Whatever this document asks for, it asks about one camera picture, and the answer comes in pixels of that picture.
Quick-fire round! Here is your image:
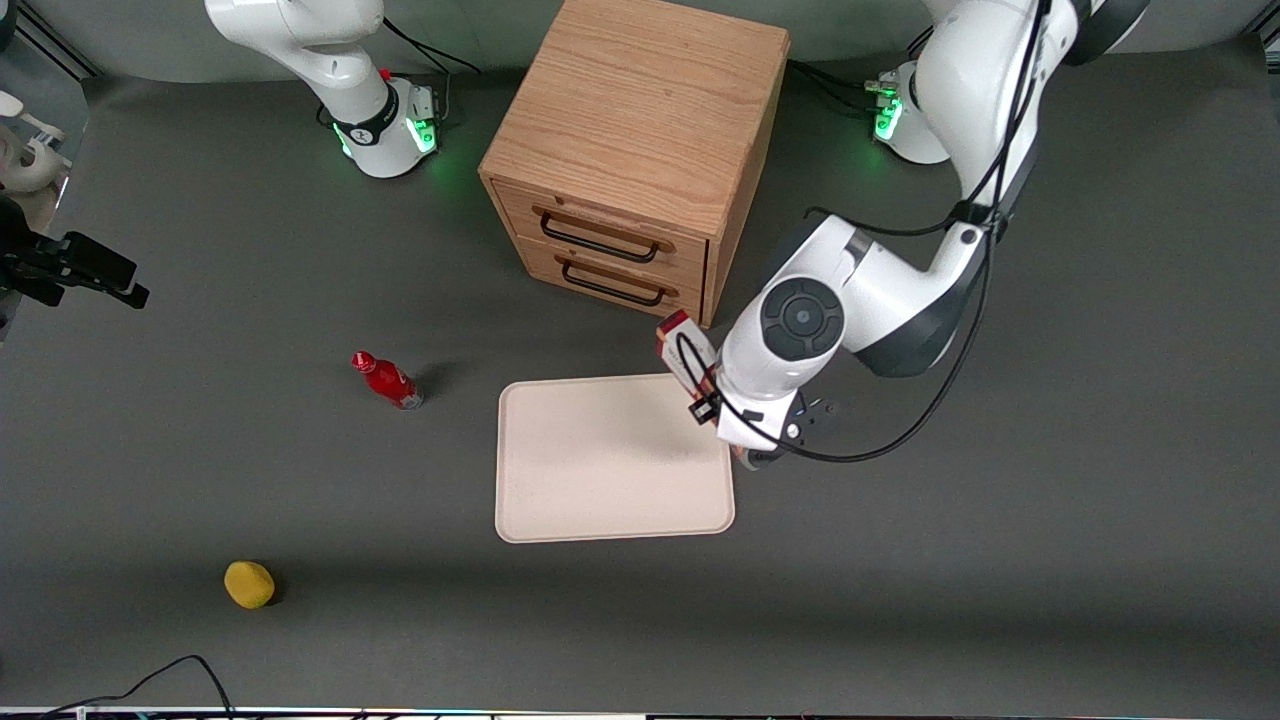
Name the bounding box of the red plaid cookie box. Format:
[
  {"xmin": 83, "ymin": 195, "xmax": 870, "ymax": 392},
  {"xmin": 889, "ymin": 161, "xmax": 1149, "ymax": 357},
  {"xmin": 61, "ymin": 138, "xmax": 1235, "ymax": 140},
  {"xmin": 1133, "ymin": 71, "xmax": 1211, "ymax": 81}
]
[{"xmin": 656, "ymin": 309, "xmax": 723, "ymax": 428}]

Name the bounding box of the wooden drawer front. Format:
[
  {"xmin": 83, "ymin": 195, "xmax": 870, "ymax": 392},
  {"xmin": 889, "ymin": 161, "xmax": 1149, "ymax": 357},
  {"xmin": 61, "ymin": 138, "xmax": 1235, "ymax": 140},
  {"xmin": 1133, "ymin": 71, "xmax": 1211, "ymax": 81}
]
[
  {"xmin": 518, "ymin": 235, "xmax": 707, "ymax": 327},
  {"xmin": 493, "ymin": 180, "xmax": 711, "ymax": 293}
]

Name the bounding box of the red plastic bottle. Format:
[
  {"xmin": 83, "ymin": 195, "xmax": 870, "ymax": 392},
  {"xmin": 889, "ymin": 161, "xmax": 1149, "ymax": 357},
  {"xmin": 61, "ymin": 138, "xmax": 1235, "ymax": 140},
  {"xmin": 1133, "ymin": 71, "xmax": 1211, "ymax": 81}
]
[{"xmin": 351, "ymin": 350, "xmax": 424, "ymax": 412}]

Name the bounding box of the cream rectangular tray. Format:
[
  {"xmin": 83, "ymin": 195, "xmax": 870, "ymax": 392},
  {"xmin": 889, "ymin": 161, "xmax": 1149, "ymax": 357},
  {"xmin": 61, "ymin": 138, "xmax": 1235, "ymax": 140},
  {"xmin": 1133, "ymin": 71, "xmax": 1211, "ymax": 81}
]
[{"xmin": 495, "ymin": 373, "xmax": 737, "ymax": 544}]

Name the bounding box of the black base cable bundle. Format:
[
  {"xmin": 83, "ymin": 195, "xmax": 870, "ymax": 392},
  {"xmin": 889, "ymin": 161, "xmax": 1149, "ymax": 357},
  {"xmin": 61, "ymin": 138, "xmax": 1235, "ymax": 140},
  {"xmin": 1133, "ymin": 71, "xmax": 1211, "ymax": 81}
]
[
  {"xmin": 382, "ymin": 15, "xmax": 483, "ymax": 126},
  {"xmin": 788, "ymin": 58, "xmax": 901, "ymax": 119}
]

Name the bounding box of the yellow lemon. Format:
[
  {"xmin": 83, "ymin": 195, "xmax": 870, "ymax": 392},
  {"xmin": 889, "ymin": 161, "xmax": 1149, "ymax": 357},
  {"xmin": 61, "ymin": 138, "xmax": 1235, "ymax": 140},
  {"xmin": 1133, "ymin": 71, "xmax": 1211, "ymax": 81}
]
[{"xmin": 223, "ymin": 560, "xmax": 277, "ymax": 610}]

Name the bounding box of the black metal drawer handle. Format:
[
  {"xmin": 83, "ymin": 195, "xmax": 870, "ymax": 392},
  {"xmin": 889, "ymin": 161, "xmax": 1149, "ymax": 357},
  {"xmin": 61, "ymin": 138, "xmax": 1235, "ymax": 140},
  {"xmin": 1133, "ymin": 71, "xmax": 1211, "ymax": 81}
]
[
  {"xmin": 532, "ymin": 205, "xmax": 676, "ymax": 266},
  {"xmin": 555, "ymin": 255, "xmax": 679, "ymax": 308}
]

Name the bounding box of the thin black table cable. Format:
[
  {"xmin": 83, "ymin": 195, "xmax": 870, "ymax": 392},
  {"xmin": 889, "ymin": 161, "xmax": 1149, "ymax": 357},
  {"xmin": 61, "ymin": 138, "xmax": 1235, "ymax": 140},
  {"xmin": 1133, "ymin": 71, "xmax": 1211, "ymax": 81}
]
[{"xmin": 35, "ymin": 654, "xmax": 237, "ymax": 720}]

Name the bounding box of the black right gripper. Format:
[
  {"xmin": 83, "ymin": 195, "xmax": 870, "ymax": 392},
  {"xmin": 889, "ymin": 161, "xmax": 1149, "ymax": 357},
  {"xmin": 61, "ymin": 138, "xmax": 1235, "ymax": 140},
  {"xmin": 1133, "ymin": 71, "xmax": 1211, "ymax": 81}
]
[{"xmin": 0, "ymin": 195, "xmax": 151, "ymax": 311}]

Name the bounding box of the light wooden drawer cabinet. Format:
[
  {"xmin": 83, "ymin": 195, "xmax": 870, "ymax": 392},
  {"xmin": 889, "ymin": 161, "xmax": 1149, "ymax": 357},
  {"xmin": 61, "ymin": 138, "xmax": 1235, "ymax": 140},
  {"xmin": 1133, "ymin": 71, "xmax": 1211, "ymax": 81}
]
[{"xmin": 478, "ymin": 0, "xmax": 791, "ymax": 329}]

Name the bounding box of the short black arm cable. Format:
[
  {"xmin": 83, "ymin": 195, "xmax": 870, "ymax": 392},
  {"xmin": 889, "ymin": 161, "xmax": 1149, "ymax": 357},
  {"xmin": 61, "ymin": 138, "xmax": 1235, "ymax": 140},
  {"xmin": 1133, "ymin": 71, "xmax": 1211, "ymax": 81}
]
[{"xmin": 804, "ymin": 205, "xmax": 966, "ymax": 239}]

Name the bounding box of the long black arm cable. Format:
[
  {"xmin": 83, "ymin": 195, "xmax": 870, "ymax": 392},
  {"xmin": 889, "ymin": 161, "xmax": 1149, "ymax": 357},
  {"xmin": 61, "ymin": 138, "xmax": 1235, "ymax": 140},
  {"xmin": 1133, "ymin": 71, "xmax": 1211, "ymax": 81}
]
[{"xmin": 674, "ymin": 0, "xmax": 1051, "ymax": 465}]

